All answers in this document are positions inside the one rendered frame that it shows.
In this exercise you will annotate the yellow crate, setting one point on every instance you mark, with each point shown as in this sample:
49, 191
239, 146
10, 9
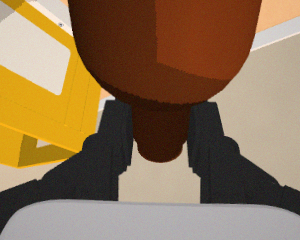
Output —
45, 90

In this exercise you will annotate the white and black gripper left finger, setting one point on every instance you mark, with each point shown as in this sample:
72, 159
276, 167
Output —
104, 156

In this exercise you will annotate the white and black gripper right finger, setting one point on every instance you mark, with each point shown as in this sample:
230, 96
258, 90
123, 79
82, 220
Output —
227, 177

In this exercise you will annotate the brown glass bottle with green label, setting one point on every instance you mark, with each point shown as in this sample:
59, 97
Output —
163, 57

